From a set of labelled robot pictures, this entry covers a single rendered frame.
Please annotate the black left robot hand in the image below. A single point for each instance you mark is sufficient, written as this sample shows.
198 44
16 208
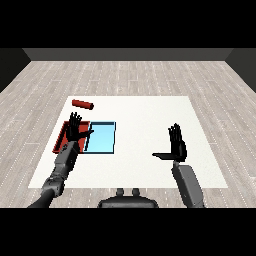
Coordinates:
74 130

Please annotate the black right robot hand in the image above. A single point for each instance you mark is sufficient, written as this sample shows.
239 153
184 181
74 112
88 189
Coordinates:
178 146

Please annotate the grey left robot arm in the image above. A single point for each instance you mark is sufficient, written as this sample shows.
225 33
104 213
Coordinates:
60 173

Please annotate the red shallow open box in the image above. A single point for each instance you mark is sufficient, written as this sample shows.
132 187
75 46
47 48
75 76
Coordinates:
61 140

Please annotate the small red can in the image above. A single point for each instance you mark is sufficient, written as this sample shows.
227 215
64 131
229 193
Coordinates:
82 104

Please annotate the light blue shallow open box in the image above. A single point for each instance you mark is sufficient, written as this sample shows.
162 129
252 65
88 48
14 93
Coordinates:
101 137

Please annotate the dark grey robot body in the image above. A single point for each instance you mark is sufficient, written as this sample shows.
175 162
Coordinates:
127 201

